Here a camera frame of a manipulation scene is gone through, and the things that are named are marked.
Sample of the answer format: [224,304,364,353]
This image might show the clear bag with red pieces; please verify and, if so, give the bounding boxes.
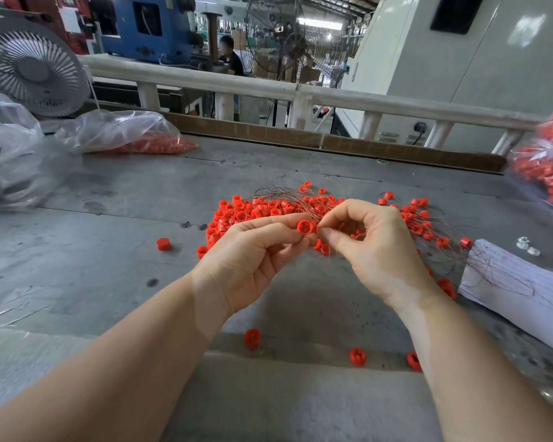
[57,109,198,155]

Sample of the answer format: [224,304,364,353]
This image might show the person's left forearm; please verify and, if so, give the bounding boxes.
[0,279,230,442]

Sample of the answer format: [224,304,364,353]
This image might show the white desk fan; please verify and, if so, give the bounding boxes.
[0,16,92,118]

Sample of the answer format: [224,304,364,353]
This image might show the large clear bag red pieces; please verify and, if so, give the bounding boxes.
[509,96,553,215]

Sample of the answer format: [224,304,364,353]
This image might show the person's left hand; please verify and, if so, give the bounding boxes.
[192,212,315,339]

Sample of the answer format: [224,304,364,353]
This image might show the red industrial machine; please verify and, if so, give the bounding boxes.
[0,0,90,54]

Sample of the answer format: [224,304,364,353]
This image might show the blue industrial machine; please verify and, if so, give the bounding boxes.
[103,0,202,65]

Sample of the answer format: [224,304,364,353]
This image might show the white paper sheet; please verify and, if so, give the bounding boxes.
[459,239,553,357]

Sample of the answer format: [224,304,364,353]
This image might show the person's right hand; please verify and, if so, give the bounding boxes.
[315,198,442,319]

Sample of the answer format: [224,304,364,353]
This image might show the brown wooden board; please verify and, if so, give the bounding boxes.
[81,101,508,174]

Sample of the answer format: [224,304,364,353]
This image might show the crumpled clear plastic bag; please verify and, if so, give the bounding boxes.
[0,87,64,210]

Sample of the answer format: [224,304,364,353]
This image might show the pile of red plastic rings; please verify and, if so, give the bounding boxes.
[197,182,475,300]

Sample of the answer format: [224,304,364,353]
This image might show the black pedestal fan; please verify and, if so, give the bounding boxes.
[280,28,313,130]

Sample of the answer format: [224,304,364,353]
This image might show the white metal railing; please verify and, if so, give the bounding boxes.
[78,55,545,157]

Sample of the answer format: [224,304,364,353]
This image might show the bundle of thin metal wires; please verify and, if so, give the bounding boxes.
[253,187,388,286]

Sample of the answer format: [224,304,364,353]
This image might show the person's right forearm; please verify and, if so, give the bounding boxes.
[391,297,553,442]

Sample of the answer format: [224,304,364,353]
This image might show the large grey machine cabinet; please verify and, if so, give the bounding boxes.
[338,0,553,155]

